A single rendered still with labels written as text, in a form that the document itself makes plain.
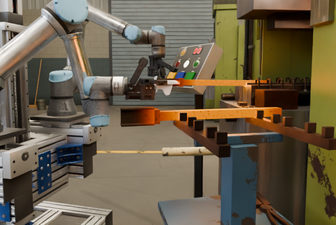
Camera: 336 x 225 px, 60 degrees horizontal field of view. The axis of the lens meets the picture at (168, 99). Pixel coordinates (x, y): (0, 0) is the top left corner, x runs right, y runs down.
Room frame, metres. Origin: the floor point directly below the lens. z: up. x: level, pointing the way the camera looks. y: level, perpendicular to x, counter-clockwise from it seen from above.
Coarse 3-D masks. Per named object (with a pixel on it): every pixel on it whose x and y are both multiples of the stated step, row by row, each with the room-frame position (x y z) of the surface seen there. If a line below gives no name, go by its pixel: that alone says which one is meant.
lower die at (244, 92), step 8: (240, 88) 1.21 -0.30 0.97; (248, 88) 1.12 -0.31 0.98; (256, 88) 1.09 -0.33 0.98; (264, 88) 1.10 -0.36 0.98; (272, 88) 1.10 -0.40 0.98; (280, 88) 1.10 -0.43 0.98; (288, 88) 1.10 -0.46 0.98; (296, 88) 1.11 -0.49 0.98; (240, 96) 1.21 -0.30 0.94; (248, 96) 1.12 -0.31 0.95; (248, 104) 1.11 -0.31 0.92; (304, 104) 1.11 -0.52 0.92
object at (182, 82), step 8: (176, 80) 1.14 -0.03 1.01; (184, 80) 1.14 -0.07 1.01; (192, 80) 1.14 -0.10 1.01; (200, 80) 1.14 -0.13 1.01; (208, 80) 1.14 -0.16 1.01; (216, 80) 1.14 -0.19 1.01; (224, 80) 1.15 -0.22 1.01; (232, 80) 1.15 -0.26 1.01; (240, 80) 1.15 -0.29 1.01; (248, 80) 1.15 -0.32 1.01; (264, 80) 1.16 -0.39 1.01
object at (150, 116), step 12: (120, 108) 0.70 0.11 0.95; (132, 108) 0.70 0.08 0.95; (144, 108) 0.70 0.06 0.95; (156, 108) 0.73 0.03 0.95; (228, 108) 0.78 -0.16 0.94; (240, 108) 0.78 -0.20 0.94; (252, 108) 0.78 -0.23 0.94; (264, 108) 0.78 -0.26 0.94; (276, 108) 0.79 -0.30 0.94; (120, 120) 0.71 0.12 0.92; (132, 120) 0.70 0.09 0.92; (144, 120) 0.71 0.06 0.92; (156, 120) 0.70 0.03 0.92
